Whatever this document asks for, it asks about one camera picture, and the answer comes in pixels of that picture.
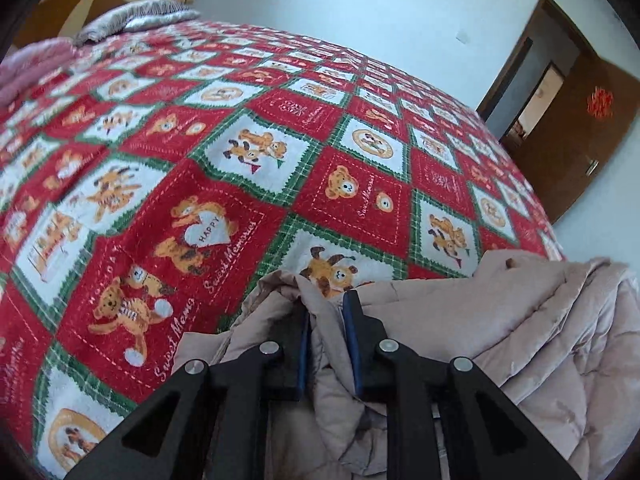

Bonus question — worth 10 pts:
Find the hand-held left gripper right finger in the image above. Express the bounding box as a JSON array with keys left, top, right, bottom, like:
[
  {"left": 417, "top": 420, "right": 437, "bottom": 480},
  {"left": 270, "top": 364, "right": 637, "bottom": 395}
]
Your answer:
[{"left": 342, "top": 289, "right": 583, "bottom": 480}]

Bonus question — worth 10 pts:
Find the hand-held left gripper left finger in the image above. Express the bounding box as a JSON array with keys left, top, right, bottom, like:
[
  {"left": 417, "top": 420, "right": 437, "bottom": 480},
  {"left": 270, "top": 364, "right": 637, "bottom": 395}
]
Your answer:
[{"left": 65, "top": 302, "right": 315, "bottom": 480}]

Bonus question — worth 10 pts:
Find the light pink quilted jacket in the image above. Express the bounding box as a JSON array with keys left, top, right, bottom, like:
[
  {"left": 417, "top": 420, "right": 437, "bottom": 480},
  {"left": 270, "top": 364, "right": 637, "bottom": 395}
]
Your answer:
[{"left": 172, "top": 250, "right": 640, "bottom": 480}]

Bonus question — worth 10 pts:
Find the red printed bear blanket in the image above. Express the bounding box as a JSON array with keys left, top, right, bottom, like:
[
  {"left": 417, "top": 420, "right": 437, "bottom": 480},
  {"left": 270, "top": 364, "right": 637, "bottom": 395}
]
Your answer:
[{"left": 0, "top": 15, "right": 568, "bottom": 480}]

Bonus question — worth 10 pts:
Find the brown wooden door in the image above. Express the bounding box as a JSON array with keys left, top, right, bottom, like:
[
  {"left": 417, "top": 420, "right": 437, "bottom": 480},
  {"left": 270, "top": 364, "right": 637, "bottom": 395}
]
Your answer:
[{"left": 515, "top": 52, "right": 640, "bottom": 226}]

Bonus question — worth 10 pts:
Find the red paper door decoration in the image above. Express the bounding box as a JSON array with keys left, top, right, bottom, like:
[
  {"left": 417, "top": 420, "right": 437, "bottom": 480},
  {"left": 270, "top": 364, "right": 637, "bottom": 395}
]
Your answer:
[{"left": 587, "top": 87, "right": 615, "bottom": 120}]

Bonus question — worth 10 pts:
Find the striped pillow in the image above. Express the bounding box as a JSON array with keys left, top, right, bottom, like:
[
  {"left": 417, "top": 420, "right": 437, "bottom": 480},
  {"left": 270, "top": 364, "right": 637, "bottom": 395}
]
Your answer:
[{"left": 75, "top": 0, "right": 201, "bottom": 43}]

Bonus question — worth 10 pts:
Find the pink quilt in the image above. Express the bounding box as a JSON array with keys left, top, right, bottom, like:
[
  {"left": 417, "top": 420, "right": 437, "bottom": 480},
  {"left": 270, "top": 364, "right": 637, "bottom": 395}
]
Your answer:
[{"left": 0, "top": 37, "right": 76, "bottom": 106}]

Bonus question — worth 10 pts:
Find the brown door frame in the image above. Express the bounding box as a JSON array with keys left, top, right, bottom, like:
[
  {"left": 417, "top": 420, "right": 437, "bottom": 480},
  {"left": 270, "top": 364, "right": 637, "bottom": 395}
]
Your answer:
[{"left": 476, "top": 0, "right": 596, "bottom": 141}]

